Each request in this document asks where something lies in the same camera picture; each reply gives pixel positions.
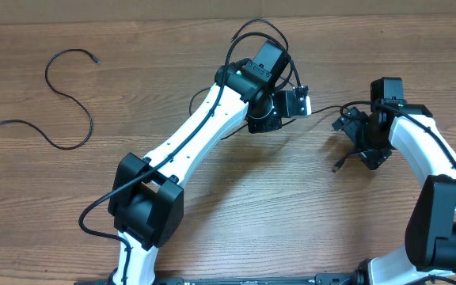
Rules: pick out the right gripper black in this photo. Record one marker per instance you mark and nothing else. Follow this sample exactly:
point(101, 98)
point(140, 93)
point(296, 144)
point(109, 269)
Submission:
point(375, 156)

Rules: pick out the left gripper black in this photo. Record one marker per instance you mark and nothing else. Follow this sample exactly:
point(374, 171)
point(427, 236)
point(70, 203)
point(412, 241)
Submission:
point(272, 123)

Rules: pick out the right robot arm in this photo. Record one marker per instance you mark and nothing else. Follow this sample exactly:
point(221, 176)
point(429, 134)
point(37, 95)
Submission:
point(429, 250)

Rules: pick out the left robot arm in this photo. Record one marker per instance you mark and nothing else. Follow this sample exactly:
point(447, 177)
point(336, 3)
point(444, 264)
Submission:
point(147, 203)

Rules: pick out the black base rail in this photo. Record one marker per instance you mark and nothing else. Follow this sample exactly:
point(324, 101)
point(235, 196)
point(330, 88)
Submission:
point(318, 279)

